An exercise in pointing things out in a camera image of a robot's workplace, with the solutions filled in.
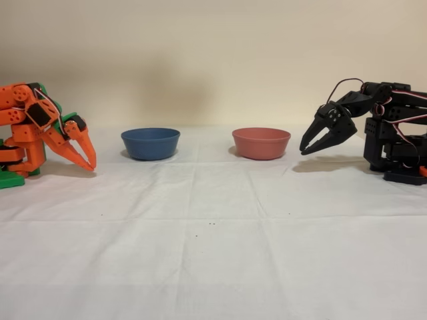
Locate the blue bowl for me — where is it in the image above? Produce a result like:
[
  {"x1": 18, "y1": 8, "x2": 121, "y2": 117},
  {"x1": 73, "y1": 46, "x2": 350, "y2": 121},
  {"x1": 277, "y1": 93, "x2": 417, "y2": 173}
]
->
[{"x1": 120, "y1": 128, "x2": 181, "y2": 161}]

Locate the white tablecloth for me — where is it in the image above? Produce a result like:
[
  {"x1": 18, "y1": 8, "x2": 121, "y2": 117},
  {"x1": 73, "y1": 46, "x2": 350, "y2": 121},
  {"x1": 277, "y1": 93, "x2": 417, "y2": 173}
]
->
[{"x1": 0, "y1": 125, "x2": 427, "y2": 320}]

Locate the red bowl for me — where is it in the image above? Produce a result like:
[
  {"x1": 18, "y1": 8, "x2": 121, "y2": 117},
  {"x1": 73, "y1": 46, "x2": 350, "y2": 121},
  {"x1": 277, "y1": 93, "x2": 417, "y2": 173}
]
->
[{"x1": 232, "y1": 127, "x2": 292, "y2": 161}]

